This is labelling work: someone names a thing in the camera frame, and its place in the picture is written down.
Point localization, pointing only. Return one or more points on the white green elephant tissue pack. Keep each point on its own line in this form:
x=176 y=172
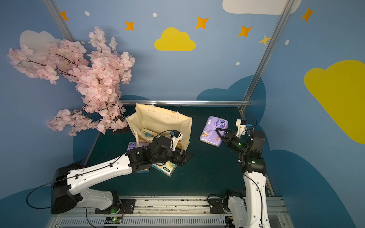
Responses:
x=166 y=168

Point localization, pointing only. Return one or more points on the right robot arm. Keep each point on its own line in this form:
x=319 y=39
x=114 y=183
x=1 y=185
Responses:
x=252 y=211

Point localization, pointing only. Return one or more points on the purple tissue pack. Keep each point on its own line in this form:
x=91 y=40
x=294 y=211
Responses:
x=209 y=134
x=133 y=145

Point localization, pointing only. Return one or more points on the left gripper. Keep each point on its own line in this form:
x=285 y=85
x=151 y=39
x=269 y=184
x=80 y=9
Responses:
x=181 y=156

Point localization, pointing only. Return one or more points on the pink cherry blossom tree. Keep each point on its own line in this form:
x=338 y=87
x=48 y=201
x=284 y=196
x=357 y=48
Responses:
x=98 y=80

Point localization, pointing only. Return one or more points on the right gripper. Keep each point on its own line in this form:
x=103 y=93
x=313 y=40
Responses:
x=229 y=137

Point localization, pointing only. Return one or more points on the aluminium mounting rail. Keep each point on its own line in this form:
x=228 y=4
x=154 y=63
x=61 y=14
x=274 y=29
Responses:
x=150 y=212

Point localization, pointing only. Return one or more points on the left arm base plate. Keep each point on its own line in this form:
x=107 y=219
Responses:
x=124 y=206

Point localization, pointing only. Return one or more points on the left green circuit board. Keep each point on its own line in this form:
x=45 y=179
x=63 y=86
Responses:
x=113 y=221

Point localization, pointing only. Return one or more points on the blue orange tissue pack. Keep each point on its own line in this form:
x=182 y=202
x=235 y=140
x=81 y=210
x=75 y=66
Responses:
x=144 y=171

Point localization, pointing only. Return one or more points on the cream canvas tote bag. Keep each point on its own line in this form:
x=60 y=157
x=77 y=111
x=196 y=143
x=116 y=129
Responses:
x=149 y=120

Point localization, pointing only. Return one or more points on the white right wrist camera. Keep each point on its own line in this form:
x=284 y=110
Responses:
x=242 y=127

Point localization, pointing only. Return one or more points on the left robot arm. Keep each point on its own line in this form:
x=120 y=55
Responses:
x=72 y=184

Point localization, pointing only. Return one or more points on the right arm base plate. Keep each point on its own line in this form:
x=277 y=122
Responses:
x=216 y=205

